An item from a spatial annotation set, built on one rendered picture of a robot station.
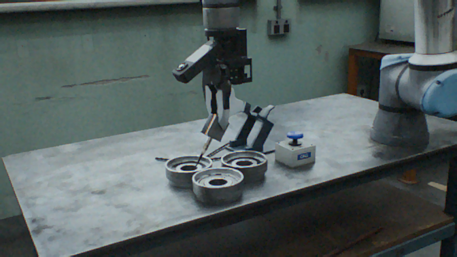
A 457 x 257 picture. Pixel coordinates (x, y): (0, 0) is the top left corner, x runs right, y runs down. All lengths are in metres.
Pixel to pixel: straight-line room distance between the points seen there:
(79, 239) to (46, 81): 1.71
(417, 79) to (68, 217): 0.81
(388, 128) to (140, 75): 1.65
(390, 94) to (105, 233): 0.79
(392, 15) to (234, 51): 2.43
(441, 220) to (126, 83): 1.74
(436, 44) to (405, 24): 2.15
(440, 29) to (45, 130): 1.97
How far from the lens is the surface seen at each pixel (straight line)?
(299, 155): 1.15
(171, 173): 1.05
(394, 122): 1.33
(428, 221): 1.52
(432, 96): 1.17
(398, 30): 3.36
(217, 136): 1.04
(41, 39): 2.53
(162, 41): 2.70
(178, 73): 0.98
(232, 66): 1.00
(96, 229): 0.93
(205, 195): 0.97
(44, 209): 1.05
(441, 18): 1.17
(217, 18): 0.98
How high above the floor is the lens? 1.23
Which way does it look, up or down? 17 degrees down
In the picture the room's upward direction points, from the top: 2 degrees counter-clockwise
